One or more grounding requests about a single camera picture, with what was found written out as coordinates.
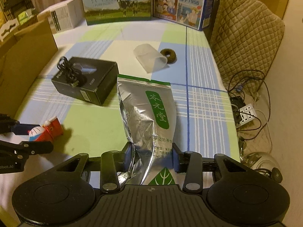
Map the white power strip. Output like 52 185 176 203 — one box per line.
238 103 258 126

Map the light blue milk carton box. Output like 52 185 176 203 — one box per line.
79 0 152 26

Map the open brown carton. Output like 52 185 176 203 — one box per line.
0 14 51 43

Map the silver foil pouch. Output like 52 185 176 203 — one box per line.
117 74 177 186

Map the black folding cart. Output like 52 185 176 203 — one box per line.
2 0 38 20

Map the white printed box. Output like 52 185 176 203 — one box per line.
38 0 85 34

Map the Doraemon red toy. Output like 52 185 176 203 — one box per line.
28 116 64 143

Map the clear plastic cup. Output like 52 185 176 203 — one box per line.
133 44 168 74

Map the dark blue milk carton box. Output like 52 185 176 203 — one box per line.
151 0 217 32

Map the black power cord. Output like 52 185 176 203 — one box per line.
227 69 270 142

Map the black cable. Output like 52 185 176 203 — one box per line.
57 55 87 88

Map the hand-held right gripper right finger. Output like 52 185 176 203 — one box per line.
172 142 251 193

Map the long cardboard box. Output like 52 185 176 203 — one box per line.
0 19 58 119

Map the black product box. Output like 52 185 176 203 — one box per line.
51 56 119 106

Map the stack of green packets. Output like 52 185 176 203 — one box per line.
18 11 34 25

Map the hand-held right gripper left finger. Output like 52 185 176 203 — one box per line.
51 142 133 193

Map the brown braided hair tie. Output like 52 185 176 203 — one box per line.
160 48 177 64

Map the beige quilted chair cover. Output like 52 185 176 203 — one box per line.
209 0 286 93

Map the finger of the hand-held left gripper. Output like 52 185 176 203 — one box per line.
0 140 54 159
0 114 40 136

